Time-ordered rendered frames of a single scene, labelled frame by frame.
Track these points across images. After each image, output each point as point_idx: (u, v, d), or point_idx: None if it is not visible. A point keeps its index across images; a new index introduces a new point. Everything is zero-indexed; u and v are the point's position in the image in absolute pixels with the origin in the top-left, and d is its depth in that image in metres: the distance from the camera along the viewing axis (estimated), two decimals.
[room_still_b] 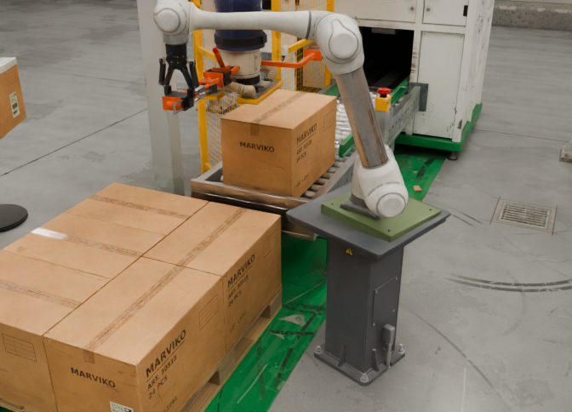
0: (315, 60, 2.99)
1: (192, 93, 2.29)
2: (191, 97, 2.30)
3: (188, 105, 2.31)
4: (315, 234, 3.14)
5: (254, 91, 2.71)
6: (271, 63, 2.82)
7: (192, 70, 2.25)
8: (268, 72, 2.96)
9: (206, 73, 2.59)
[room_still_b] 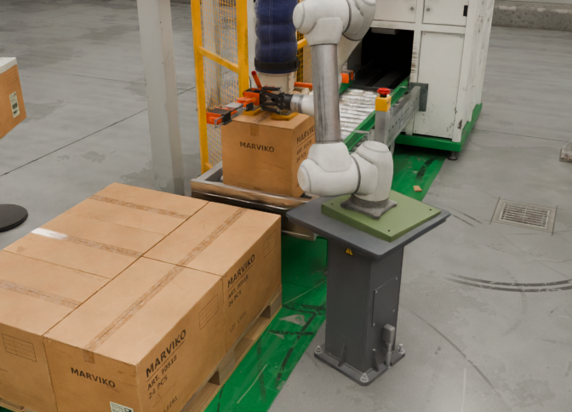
0: (342, 82, 3.38)
1: (259, 89, 3.01)
2: (255, 91, 3.02)
3: (250, 91, 3.04)
4: (315, 234, 3.14)
5: (286, 109, 3.12)
6: (303, 84, 3.22)
7: (275, 87, 2.98)
8: (300, 92, 3.36)
9: (245, 93, 3.01)
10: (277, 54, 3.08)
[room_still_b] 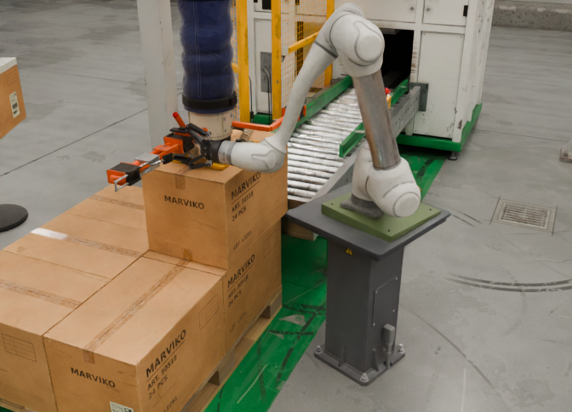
0: None
1: (184, 127, 2.42)
2: (180, 128, 2.43)
3: (175, 128, 2.45)
4: (315, 234, 3.14)
5: None
6: (243, 124, 2.67)
7: (203, 130, 2.39)
8: (242, 132, 2.80)
9: (166, 139, 2.45)
10: (208, 89, 2.52)
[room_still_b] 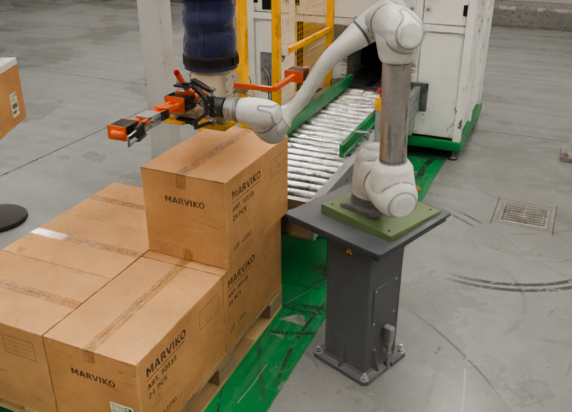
0: (295, 82, 2.76)
1: (188, 82, 2.37)
2: (185, 83, 2.38)
3: (179, 84, 2.40)
4: (315, 234, 3.14)
5: (221, 117, 2.50)
6: (244, 85, 2.61)
7: (208, 86, 2.35)
8: (244, 94, 2.74)
9: (167, 97, 2.39)
10: (208, 48, 2.46)
